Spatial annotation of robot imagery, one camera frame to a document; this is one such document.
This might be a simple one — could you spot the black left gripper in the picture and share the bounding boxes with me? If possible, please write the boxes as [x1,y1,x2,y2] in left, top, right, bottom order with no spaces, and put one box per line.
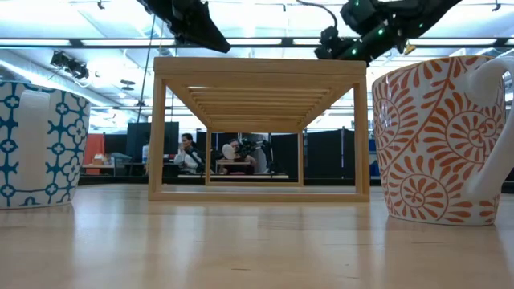
[136,0,232,55]

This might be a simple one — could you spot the white mug orange floral pattern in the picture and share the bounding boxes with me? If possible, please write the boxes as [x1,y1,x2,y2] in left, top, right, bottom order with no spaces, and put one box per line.
[371,55,514,227]

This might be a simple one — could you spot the white mug blue lattice pattern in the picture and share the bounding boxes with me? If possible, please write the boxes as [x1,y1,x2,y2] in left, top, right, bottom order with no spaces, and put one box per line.
[0,79,92,210]

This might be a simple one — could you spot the wooden slatted rack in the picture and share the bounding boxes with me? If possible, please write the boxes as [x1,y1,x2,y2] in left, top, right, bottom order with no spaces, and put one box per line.
[147,56,371,203]

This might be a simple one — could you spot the black partition panel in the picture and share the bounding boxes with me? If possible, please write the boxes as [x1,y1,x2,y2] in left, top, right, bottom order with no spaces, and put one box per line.
[269,128,357,180]
[104,121,181,177]

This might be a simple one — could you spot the person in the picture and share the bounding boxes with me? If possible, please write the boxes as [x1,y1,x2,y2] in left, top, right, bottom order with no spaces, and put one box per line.
[173,132,206,176]
[218,138,258,176]

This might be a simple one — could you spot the distant wooden-top workbench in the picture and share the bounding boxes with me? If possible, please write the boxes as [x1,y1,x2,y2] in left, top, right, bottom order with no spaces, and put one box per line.
[215,159,253,176]

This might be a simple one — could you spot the black ceiling-hung device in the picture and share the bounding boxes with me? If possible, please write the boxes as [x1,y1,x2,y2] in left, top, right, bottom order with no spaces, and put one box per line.
[50,51,90,80]

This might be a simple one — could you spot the red fabric panel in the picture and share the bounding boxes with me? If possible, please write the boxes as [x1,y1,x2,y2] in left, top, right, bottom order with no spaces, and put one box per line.
[83,133,106,176]

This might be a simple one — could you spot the black camera cable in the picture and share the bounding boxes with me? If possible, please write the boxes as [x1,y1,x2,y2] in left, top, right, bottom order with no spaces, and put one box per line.
[296,0,339,31]

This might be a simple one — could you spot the hanging black cable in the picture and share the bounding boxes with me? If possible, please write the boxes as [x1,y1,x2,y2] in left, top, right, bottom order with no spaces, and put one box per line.
[135,15,157,125]

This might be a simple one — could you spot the black aluminium table frame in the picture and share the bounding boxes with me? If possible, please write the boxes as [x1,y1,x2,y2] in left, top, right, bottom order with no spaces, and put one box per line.
[78,175,382,188]

